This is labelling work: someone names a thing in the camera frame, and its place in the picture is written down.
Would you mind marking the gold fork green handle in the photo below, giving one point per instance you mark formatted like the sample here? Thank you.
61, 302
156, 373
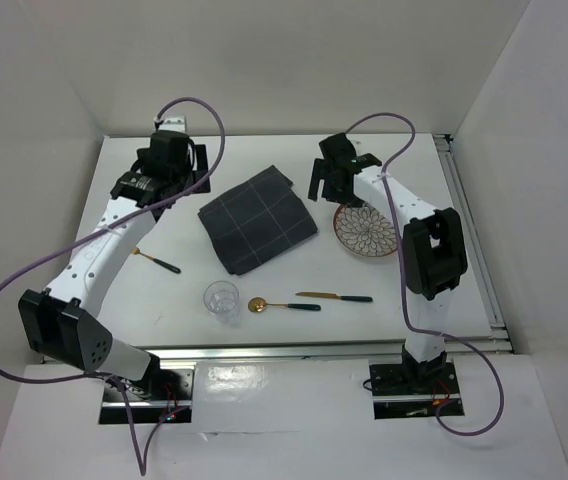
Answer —
172, 268

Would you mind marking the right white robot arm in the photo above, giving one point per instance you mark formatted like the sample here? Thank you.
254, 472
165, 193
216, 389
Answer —
431, 248

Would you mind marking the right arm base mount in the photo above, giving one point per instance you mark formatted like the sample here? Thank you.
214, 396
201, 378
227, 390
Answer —
395, 397

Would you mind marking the aluminium rail frame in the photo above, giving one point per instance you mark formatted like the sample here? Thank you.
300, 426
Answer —
149, 307

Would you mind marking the dark grey checked cloth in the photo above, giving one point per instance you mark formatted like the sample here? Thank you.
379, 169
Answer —
256, 221

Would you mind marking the floral patterned plate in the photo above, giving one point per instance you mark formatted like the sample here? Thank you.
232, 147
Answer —
364, 231

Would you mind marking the gold spoon green handle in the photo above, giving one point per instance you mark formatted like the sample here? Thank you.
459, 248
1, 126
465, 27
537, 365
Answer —
259, 304

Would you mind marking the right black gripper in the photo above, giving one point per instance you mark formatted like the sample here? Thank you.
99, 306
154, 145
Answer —
322, 171

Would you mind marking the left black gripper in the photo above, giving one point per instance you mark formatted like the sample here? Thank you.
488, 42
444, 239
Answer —
201, 166

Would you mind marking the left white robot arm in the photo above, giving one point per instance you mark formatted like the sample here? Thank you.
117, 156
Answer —
61, 321

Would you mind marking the gold knife green handle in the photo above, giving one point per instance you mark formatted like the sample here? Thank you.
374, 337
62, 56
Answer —
334, 296

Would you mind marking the clear drinking glass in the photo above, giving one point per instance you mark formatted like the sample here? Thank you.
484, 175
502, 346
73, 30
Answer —
222, 300

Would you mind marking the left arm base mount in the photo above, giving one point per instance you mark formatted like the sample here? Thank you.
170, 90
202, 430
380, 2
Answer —
147, 408

